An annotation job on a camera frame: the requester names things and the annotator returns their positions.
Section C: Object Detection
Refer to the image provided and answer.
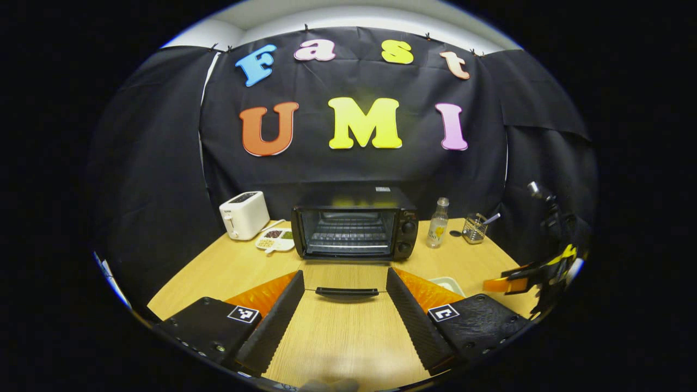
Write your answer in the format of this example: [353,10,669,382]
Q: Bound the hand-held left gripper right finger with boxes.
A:
[386,267,531,376]

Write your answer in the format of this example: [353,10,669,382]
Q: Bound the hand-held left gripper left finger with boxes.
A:
[158,269,305,377]

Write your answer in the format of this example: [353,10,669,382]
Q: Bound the white square plate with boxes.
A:
[427,276,466,297]

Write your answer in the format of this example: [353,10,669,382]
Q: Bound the black electric oven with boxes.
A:
[290,186,420,301]

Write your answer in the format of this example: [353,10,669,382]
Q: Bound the clear utensil holder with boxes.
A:
[462,213,489,244]

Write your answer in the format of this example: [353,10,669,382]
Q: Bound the white divided dish with beans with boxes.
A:
[255,226,296,255]

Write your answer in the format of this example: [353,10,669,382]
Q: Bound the clear glass bottle yellow label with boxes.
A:
[426,197,450,249]

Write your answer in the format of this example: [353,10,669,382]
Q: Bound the white toaster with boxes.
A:
[219,191,271,241]

